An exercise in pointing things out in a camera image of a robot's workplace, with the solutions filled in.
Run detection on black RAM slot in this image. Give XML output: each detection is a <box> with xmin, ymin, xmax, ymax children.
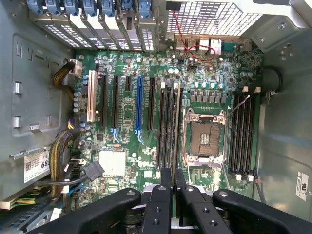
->
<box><xmin>163</xmin><ymin>82</ymin><xmax>174</xmax><ymax>169</ymax></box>
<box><xmin>240</xmin><ymin>94</ymin><xmax>251</xmax><ymax>172</ymax></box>
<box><xmin>156</xmin><ymin>82</ymin><xmax>166</xmax><ymax>170</ymax></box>
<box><xmin>234</xmin><ymin>93</ymin><xmax>246</xmax><ymax>172</ymax></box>
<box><xmin>245</xmin><ymin>94</ymin><xmax>256</xmax><ymax>172</ymax></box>
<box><xmin>228</xmin><ymin>92</ymin><xmax>241</xmax><ymax>172</ymax></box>

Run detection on long black expansion slot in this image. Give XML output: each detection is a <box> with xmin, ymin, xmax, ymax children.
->
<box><xmin>147</xmin><ymin>77</ymin><xmax>157</xmax><ymax>131</ymax></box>
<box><xmin>112</xmin><ymin>75</ymin><xmax>120</xmax><ymax>129</ymax></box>
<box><xmin>100</xmin><ymin>74</ymin><xmax>109</xmax><ymax>127</ymax></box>

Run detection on blue expansion slot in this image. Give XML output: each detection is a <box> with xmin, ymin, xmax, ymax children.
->
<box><xmin>134</xmin><ymin>76</ymin><xmax>145</xmax><ymax>145</ymax></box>

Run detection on white expansion slot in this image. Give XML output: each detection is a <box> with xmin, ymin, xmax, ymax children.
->
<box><xmin>86</xmin><ymin>70</ymin><xmax>98</xmax><ymax>122</ymax></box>

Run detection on perforated metal slot cover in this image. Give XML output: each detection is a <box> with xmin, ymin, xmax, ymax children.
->
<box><xmin>133</xmin><ymin>18</ymin><xmax>159</xmax><ymax>53</ymax></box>
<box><xmin>97</xmin><ymin>16</ymin><xmax>126</xmax><ymax>51</ymax></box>
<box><xmin>81</xmin><ymin>16</ymin><xmax>112</xmax><ymax>50</ymax></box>
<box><xmin>31</xmin><ymin>17</ymin><xmax>81</xmax><ymax>48</ymax></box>
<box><xmin>59</xmin><ymin>15</ymin><xmax>96</xmax><ymax>49</ymax></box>

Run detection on silver chipset heatsink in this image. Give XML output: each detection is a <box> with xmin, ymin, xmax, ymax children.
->
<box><xmin>98</xmin><ymin>149</ymin><xmax>126</xmax><ymax>177</ymax></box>

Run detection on silver CPU socket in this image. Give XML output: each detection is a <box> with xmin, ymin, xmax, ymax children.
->
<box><xmin>182</xmin><ymin>108</ymin><xmax>230</xmax><ymax>169</ymax></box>

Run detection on white certification sticker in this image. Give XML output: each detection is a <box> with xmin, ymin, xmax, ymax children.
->
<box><xmin>295</xmin><ymin>171</ymin><xmax>312</xmax><ymax>202</ymax></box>

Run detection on green motherboard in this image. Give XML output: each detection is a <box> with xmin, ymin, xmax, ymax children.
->
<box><xmin>72</xmin><ymin>47</ymin><xmax>264</xmax><ymax>220</ymax></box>

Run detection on thin metal locking lever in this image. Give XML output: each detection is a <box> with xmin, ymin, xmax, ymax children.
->
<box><xmin>228</xmin><ymin>94</ymin><xmax>251</xmax><ymax>116</ymax></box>

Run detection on grey metal PC case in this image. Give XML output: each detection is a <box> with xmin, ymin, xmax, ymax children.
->
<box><xmin>0</xmin><ymin>0</ymin><xmax>312</xmax><ymax>234</ymax></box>

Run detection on white barcode label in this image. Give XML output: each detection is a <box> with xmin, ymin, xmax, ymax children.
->
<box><xmin>23</xmin><ymin>145</ymin><xmax>52</xmax><ymax>184</ymax></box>

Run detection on silver ethernet port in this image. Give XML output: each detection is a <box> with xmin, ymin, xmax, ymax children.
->
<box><xmin>210</xmin><ymin>38</ymin><xmax>223</xmax><ymax>55</ymax></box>

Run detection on blue serial port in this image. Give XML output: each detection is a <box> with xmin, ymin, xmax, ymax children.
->
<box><xmin>221</xmin><ymin>41</ymin><xmax>241</xmax><ymax>52</ymax></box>

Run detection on blue plastic card clip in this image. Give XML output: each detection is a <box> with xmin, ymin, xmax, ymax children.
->
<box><xmin>45</xmin><ymin>0</ymin><xmax>62</xmax><ymax>16</ymax></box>
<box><xmin>25</xmin><ymin>0</ymin><xmax>46</xmax><ymax>13</ymax></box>
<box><xmin>138</xmin><ymin>0</ymin><xmax>153</xmax><ymax>20</ymax></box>
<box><xmin>82</xmin><ymin>0</ymin><xmax>98</xmax><ymax>18</ymax></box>
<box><xmin>101</xmin><ymin>0</ymin><xmax>117</xmax><ymax>18</ymax></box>
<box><xmin>64</xmin><ymin>0</ymin><xmax>80</xmax><ymax>17</ymax></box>
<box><xmin>120</xmin><ymin>0</ymin><xmax>135</xmax><ymax>18</ymax></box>

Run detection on thin black cable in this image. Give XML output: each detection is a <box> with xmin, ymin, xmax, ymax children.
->
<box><xmin>253</xmin><ymin>170</ymin><xmax>268</xmax><ymax>204</ymax></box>

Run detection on black flat plug cable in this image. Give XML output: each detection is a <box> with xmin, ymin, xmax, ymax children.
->
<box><xmin>33</xmin><ymin>161</ymin><xmax>105</xmax><ymax>189</ymax></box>

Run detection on yellow black wire bundle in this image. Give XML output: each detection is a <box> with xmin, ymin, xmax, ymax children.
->
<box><xmin>48</xmin><ymin>130</ymin><xmax>81</xmax><ymax>198</ymax></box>

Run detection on thick black cable loop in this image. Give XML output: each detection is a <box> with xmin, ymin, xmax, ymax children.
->
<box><xmin>261</xmin><ymin>65</ymin><xmax>283</xmax><ymax>95</ymax></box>

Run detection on white plug yellow black wires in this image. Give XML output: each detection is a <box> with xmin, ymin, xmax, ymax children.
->
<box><xmin>52</xmin><ymin>59</ymin><xmax>83</xmax><ymax>103</ymax></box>

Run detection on red and black wire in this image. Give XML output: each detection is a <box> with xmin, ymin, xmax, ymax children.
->
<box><xmin>172</xmin><ymin>11</ymin><xmax>216</xmax><ymax>63</ymax></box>

